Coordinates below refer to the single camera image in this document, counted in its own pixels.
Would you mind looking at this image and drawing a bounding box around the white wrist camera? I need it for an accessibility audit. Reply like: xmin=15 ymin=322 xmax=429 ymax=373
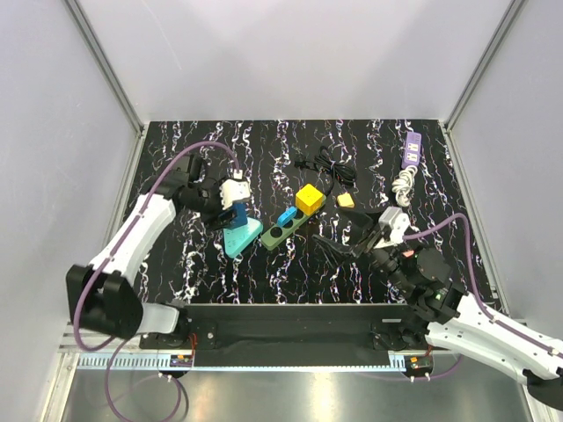
xmin=375 ymin=207 xmax=411 ymax=249
xmin=219 ymin=178 xmax=252 ymax=210

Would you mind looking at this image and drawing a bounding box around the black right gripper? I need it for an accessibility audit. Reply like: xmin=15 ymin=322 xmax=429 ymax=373
xmin=312 ymin=204 xmax=414 ymax=293

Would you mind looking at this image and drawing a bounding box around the dark blue cube adapter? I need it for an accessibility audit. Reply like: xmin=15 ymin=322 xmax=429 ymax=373
xmin=218 ymin=202 xmax=248 ymax=229

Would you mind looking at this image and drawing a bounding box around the black marbled table mat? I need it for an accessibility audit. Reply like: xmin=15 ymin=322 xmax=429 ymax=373
xmin=128 ymin=119 xmax=466 ymax=304

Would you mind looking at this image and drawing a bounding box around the light blue plug adapter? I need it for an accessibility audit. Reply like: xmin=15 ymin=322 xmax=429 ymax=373
xmin=276 ymin=207 xmax=297 ymax=227

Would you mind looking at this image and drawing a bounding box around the yellow cube plug adapter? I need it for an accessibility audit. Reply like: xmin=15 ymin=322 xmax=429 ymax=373
xmin=296 ymin=184 xmax=325 ymax=216

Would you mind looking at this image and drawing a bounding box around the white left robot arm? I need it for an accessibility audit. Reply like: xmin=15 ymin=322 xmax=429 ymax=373
xmin=66 ymin=153 xmax=224 ymax=352

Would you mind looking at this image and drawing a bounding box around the black coiled power cable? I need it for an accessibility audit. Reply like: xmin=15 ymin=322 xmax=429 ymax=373
xmin=295 ymin=147 xmax=357 ymax=194

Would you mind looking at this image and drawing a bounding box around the green power strip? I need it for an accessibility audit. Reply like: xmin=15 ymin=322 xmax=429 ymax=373
xmin=260 ymin=197 xmax=326 ymax=251

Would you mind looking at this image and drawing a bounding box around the small orange plug adapter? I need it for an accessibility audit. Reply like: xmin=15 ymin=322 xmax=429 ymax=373
xmin=337 ymin=193 xmax=355 ymax=208

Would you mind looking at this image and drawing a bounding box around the purple power strip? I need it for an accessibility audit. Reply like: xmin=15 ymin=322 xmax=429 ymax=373
xmin=401 ymin=132 xmax=421 ymax=170

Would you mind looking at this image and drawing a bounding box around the white cable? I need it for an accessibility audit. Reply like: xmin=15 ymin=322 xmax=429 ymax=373
xmin=391 ymin=164 xmax=419 ymax=207

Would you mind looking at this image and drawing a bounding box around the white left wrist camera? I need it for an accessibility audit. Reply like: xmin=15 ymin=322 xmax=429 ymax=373
xmin=219 ymin=178 xmax=252 ymax=210

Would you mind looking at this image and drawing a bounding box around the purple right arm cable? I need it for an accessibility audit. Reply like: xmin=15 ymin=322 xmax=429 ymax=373
xmin=402 ymin=213 xmax=563 ymax=382

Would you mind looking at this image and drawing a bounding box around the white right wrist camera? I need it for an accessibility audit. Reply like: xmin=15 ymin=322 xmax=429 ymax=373
xmin=375 ymin=207 xmax=411 ymax=249

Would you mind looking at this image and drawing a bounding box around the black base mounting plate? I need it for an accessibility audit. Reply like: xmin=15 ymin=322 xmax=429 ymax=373
xmin=140 ymin=304 xmax=428 ymax=370

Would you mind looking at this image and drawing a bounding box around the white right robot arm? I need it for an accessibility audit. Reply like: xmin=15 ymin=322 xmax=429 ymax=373
xmin=314 ymin=207 xmax=562 ymax=410

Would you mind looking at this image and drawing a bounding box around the teal triangular power strip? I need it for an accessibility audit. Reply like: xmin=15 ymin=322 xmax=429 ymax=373
xmin=223 ymin=217 xmax=263 ymax=258

